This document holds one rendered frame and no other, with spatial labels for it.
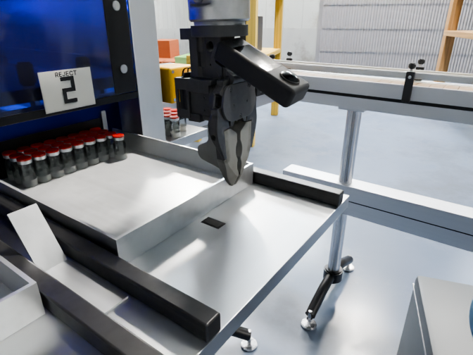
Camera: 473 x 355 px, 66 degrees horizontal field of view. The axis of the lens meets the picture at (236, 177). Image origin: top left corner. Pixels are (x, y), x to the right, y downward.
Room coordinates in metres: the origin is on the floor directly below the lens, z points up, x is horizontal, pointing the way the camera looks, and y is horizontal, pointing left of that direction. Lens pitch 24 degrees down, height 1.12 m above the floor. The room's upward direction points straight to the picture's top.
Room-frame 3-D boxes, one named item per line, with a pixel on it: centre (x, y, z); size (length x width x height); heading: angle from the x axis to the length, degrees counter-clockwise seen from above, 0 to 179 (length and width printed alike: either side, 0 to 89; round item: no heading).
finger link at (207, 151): (0.47, 0.03, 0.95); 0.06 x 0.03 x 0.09; 55
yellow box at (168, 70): (0.79, 0.14, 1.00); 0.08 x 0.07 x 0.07; 54
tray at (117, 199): (0.52, 0.19, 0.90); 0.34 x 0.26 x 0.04; 55
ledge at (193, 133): (0.83, 0.16, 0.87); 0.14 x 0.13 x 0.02; 54
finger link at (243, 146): (0.50, 0.01, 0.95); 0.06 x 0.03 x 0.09; 55
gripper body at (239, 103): (0.49, 0.03, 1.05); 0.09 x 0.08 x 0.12; 55
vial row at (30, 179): (0.58, 0.28, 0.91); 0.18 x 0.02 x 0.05; 145
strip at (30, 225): (0.30, 0.17, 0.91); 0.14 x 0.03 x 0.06; 55
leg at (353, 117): (1.26, -0.42, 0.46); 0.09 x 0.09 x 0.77; 54
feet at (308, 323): (1.26, -0.42, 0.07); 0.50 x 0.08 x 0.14; 144
